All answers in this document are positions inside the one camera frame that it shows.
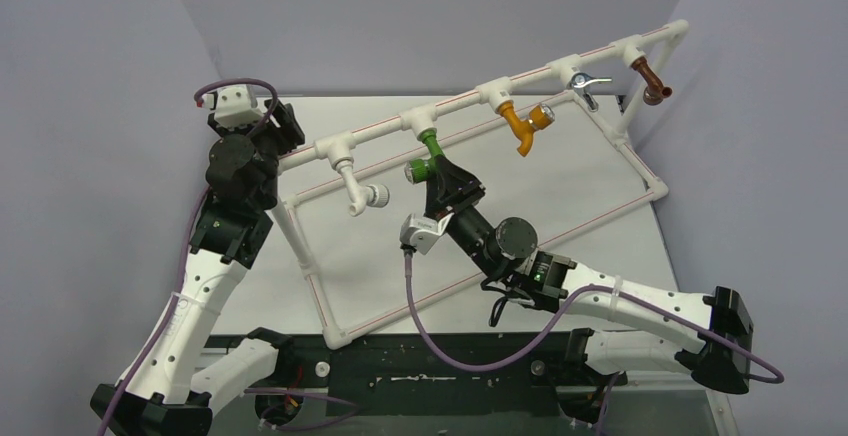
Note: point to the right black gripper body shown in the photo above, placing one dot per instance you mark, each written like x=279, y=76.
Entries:
x=454, y=196

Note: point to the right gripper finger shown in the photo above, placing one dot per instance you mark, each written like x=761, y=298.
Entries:
x=438, y=197
x=466, y=187

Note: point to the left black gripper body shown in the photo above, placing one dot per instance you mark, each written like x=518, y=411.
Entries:
x=276, y=137

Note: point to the green plastic faucet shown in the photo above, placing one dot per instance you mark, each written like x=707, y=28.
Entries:
x=427, y=158

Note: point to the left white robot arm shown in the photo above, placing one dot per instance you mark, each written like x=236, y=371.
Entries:
x=164, y=391

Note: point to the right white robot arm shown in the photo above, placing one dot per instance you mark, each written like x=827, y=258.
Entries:
x=710, y=334

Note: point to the white plastic faucet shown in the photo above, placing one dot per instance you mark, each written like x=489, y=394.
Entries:
x=360, y=196

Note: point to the orange plastic faucet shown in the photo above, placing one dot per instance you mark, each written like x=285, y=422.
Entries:
x=524, y=128

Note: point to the chrome metal faucet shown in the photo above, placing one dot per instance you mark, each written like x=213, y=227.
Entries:
x=582, y=84

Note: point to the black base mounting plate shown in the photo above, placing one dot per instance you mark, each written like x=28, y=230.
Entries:
x=398, y=375

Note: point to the brown plastic faucet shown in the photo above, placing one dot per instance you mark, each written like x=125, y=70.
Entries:
x=656, y=91

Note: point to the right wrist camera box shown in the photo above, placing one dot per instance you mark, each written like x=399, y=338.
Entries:
x=422, y=233

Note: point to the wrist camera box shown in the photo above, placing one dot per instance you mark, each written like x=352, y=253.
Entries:
x=230, y=105
x=422, y=233

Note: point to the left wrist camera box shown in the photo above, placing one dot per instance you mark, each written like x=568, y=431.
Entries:
x=230, y=105

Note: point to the white PVC pipe frame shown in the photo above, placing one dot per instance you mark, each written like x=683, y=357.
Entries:
x=466, y=116

